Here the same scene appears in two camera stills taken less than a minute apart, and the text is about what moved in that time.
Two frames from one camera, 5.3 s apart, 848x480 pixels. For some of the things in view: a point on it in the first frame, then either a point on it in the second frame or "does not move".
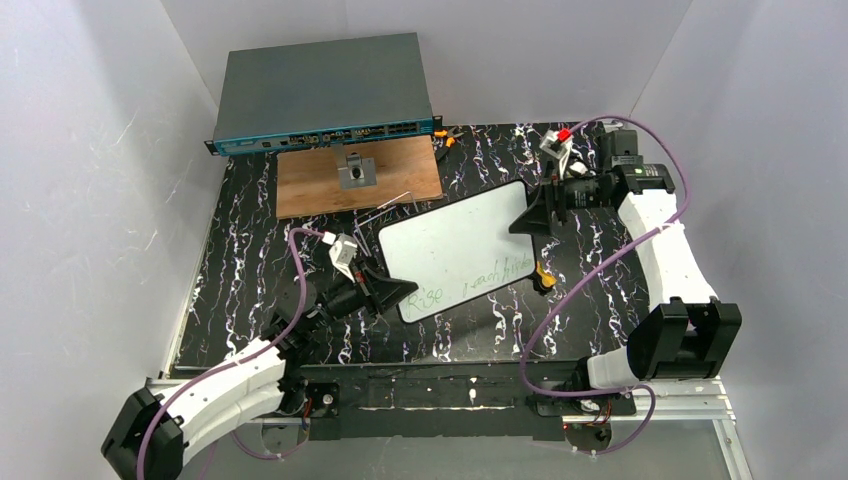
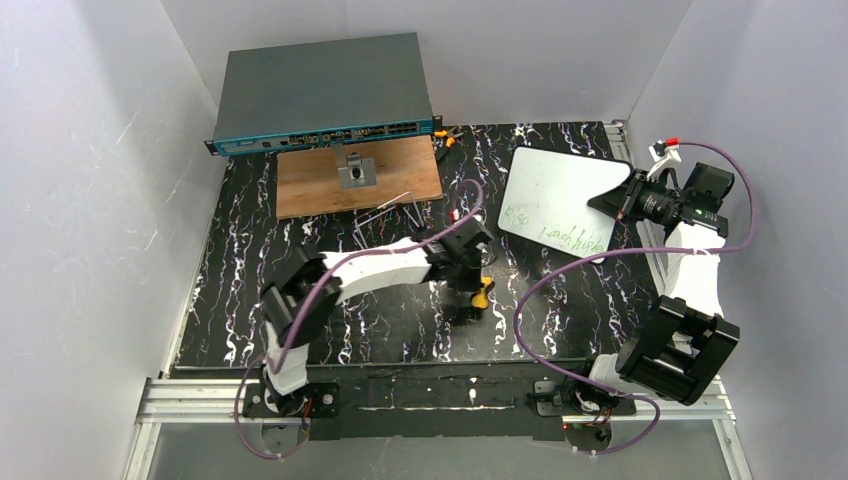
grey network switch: (338, 91) does not move
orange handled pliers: (451, 135) does not move
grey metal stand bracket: (355, 171) does not move
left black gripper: (367, 292) to (460, 279)
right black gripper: (555, 202) to (629, 203)
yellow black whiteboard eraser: (543, 280) to (480, 299)
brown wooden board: (307, 181) does not move
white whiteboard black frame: (461, 254) to (545, 198)
